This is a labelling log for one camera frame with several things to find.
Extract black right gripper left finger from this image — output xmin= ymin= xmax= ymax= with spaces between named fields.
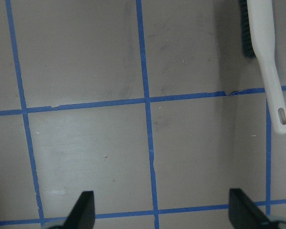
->
xmin=62 ymin=191 xmax=95 ymax=229

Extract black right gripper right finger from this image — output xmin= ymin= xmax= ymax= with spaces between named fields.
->
xmin=228 ymin=188 xmax=273 ymax=229

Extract cream hand brush black bristles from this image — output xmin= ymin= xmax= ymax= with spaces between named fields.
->
xmin=238 ymin=0 xmax=286 ymax=135

